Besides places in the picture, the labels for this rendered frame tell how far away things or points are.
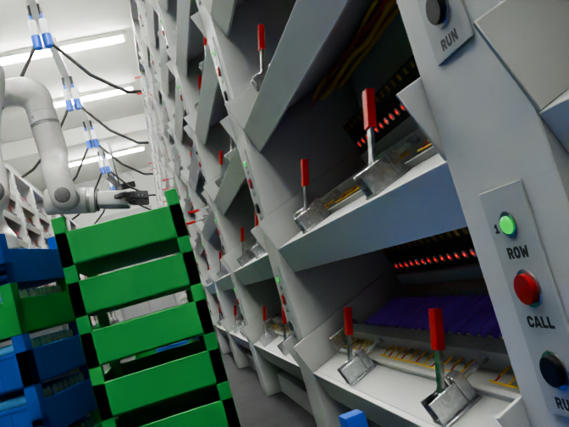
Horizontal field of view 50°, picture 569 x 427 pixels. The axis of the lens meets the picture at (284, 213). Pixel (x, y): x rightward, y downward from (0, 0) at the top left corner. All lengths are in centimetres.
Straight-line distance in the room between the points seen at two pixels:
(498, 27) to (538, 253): 11
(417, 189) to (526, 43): 16
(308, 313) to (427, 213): 54
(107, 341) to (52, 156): 115
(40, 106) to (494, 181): 189
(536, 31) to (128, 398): 83
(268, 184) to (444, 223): 57
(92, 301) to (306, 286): 33
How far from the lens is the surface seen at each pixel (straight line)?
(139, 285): 100
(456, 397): 54
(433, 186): 41
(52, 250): 117
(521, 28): 31
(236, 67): 102
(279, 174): 98
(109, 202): 203
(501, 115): 32
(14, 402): 106
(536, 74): 30
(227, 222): 166
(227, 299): 235
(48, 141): 210
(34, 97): 214
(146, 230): 100
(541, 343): 35
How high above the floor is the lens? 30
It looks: 5 degrees up
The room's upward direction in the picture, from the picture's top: 16 degrees counter-clockwise
